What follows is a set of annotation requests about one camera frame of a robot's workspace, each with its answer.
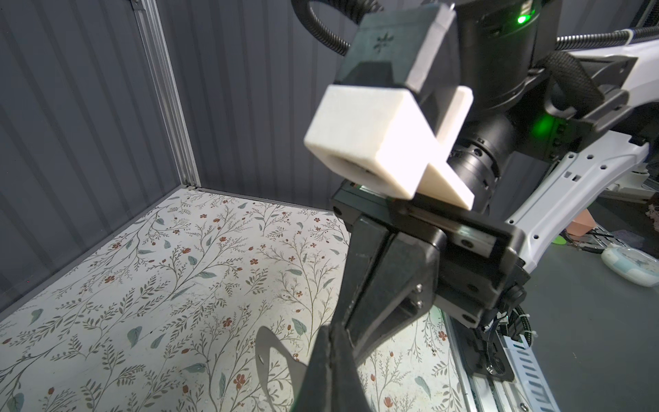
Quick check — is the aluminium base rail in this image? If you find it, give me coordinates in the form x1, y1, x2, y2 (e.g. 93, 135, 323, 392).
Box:
443, 315, 559, 412

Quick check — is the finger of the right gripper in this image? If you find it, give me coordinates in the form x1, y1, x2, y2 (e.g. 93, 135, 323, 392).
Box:
331, 216, 393, 330
346, 231, 447, 365

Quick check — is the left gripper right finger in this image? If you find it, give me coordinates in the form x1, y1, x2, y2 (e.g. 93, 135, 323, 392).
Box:
331, 325, 372, 412

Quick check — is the grey strap metal keyring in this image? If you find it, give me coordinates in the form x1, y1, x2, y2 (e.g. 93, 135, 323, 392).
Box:
254, 326, 307, 411

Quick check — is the green plastic goblet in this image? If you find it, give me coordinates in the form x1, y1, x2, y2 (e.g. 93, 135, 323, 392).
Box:
553, 235, 567, 245

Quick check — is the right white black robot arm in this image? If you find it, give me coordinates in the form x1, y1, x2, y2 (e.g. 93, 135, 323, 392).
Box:
296, 1, 658, 370

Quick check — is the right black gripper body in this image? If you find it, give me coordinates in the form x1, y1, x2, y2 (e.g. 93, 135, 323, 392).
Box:
331, 181, 530, 328

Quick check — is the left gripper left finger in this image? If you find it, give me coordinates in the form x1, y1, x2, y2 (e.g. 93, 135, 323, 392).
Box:
291, 325, 331, 412

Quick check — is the pink tray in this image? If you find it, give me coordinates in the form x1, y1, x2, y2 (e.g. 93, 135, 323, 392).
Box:
566, 209, 597, 237

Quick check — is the white round dish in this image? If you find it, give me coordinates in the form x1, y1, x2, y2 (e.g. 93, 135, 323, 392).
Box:
601, 245, 658, 288

